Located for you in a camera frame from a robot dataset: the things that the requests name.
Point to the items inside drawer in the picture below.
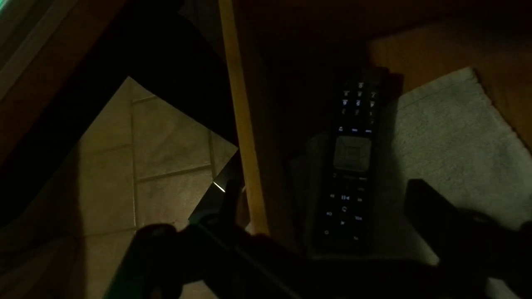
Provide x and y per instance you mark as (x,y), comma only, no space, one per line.
(455,150)

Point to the open wooden drawer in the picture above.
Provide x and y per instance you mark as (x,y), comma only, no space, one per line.
(244,110)

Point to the black remote control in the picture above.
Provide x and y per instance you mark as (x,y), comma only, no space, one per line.
(350,184)

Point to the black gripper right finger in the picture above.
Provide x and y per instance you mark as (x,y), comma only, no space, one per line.
(460,233)

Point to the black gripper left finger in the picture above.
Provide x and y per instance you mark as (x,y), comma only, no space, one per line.
(225,205)

